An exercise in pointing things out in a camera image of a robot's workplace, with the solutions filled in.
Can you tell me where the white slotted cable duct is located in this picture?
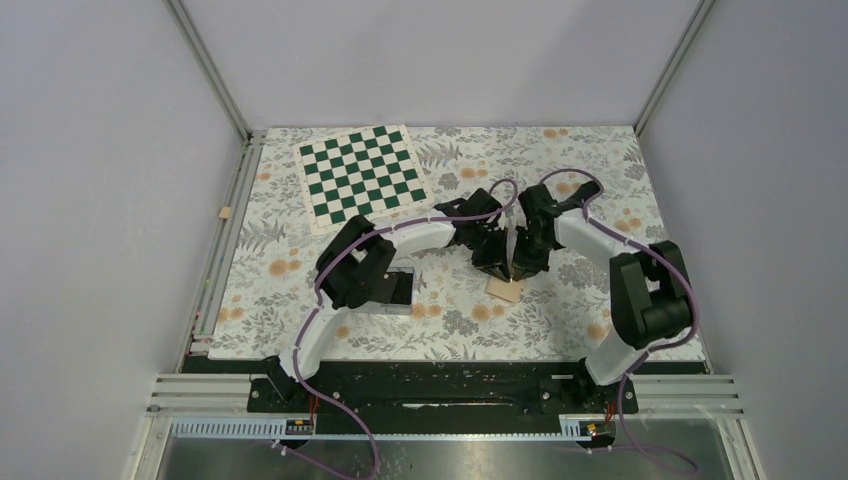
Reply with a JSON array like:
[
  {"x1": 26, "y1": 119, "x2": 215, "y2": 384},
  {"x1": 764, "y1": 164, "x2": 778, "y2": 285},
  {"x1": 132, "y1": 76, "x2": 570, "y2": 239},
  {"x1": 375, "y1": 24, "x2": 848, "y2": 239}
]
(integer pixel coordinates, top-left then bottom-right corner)
[{"x1": 170, "y1": 415, "x2": 594, "y2": 443}]

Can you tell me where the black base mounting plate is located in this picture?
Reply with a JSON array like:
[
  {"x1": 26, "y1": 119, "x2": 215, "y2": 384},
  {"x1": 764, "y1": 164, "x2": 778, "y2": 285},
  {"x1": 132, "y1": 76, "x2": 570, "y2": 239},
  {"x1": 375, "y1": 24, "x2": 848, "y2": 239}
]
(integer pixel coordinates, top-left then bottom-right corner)
[{"x1": 247, "y1": 361, "x2": 639, "y2": 435}]

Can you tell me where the aluminium frame rail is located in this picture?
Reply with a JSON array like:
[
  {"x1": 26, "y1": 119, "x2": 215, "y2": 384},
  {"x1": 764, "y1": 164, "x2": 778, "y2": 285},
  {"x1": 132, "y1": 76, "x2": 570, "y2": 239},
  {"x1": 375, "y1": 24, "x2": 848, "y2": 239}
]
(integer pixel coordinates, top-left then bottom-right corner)
[{"x1": 164, "y1": 0, "x2": 267, "y2": 380}]

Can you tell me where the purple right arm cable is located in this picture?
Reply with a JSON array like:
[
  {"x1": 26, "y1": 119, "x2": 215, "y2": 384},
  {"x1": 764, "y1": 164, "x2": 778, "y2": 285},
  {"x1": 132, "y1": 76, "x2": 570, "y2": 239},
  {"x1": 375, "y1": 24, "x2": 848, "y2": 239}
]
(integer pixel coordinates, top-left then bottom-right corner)
[{"x1": 537, "y1": 168, "x2": 702, "y2": 478}]

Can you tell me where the green white checkerboard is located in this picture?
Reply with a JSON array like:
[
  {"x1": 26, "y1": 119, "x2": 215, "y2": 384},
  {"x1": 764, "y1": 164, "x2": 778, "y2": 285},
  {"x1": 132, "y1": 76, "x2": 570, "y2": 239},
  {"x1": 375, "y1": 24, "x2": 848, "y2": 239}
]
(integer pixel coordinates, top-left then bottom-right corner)
[{"x1": 293, "y1": 125, "x2": 434, "y2": 235}]

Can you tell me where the clear plastic card box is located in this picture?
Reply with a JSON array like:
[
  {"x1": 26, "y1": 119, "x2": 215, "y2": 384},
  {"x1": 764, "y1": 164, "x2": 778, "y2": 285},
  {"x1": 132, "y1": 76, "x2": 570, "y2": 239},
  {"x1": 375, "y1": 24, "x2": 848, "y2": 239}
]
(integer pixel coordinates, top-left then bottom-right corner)
[{"x1": 359, "y1": 267, "x2": 416, "y2": 316}]

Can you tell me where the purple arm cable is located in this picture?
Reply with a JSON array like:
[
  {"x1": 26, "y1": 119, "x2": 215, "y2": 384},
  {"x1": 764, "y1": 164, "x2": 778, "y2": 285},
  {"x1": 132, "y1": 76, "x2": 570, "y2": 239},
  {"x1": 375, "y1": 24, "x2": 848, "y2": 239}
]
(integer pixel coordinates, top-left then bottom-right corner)
[
  {"x1": 537, "y1": 168, "x2": 702, "y2": 478},
  {"x1": 291, "y1": 178, "x2": 519, "y2": 480}
]

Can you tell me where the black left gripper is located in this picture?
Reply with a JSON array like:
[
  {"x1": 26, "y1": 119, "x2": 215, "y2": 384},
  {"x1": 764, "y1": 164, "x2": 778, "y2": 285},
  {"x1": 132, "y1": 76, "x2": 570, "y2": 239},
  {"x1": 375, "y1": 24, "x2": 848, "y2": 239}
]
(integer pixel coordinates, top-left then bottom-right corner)
[{"x1": 466, "y1": 224, "x2": 510, "y2": 283}]

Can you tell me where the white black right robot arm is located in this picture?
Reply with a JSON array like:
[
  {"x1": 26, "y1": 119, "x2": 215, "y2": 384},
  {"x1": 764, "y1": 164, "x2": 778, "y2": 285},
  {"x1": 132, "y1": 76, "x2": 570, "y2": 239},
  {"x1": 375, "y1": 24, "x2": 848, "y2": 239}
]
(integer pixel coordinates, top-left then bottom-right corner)
[{"x1": 512, "y1": 181, "x2": 695, "y2": 412}]

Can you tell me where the beige leather card holder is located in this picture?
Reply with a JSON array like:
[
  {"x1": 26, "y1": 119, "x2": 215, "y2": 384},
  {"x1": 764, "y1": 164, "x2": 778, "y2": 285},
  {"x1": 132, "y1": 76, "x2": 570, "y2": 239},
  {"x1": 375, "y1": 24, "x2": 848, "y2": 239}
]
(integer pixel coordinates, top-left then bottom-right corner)
[{"x1": 485, "y1": 278, "x2": 525, "y2": 303}]

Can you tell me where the floral patterned table mat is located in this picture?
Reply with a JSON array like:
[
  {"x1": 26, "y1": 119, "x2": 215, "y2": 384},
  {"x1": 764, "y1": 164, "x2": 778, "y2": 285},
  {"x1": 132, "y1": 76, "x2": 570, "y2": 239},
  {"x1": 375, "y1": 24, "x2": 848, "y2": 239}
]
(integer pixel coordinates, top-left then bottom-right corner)
[{"x1": 209, "y1": 126, "x2": 667, "y2": 361}]

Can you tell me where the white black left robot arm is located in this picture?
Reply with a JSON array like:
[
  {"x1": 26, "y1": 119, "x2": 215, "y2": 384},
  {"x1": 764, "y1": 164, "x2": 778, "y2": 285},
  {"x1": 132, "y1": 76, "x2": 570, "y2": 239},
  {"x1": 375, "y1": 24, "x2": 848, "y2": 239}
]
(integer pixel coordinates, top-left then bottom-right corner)
[{"x1": 271, "y1": 188, "x2": 517, "y2": 411}]

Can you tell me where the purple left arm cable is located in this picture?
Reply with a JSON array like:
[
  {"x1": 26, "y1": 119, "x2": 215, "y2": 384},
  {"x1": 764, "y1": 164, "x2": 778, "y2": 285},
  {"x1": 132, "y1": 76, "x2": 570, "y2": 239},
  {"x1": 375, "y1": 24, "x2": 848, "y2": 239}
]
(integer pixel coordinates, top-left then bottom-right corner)
[{"x1": 291, "y1": 178, "x2": 519, "y2": 480}]

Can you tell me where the stack of credit cards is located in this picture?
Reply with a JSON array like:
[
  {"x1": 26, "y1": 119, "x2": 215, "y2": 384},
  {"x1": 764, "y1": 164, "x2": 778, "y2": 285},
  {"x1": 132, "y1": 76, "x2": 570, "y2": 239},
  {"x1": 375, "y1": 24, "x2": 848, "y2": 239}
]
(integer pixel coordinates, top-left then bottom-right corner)
[{"x1": 375, "y1": 269, "x2": 415, "y2": 306}]

